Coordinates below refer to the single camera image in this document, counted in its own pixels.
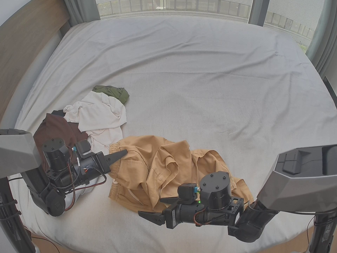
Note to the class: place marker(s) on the bed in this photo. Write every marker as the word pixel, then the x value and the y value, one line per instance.
pixel 184 75

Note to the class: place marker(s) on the dark brown garment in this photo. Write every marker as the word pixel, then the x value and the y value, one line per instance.
pixel 58 128

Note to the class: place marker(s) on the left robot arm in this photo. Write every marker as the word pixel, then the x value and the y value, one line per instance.
pixel 18 151

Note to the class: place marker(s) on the grey-green curtain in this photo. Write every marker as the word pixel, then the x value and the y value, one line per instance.
pixel 79 4
pixel 325 35

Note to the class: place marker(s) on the cream garment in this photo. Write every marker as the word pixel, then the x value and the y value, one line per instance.
pixel 100 115

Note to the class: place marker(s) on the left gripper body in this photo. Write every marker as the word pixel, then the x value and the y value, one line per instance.
pixel 94 165

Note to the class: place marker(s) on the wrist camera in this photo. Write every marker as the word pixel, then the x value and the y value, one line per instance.
pixel 187 192
pixel 83 147

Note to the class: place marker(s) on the pale grey garment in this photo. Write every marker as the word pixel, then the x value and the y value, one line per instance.
pixel 80 196

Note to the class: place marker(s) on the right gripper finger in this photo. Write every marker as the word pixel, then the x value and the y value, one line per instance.
pixel 154 214
pixel 160 221

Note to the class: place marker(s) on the olive green garment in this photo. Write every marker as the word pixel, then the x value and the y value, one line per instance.
pixel 118 92

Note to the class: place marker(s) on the tan shorts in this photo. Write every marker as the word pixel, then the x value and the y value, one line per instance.
pixel 158 162

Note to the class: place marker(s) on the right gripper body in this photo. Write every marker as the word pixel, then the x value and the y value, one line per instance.
pixel 187 213

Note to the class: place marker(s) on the black garment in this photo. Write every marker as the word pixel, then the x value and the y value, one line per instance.
pixel 58 113

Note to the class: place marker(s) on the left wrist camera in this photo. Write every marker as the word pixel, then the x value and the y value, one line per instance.
pixel 83 147

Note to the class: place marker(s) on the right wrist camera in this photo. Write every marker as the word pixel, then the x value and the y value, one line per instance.
pixel 187 192

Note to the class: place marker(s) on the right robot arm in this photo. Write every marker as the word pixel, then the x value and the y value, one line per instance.
pixel 302 183

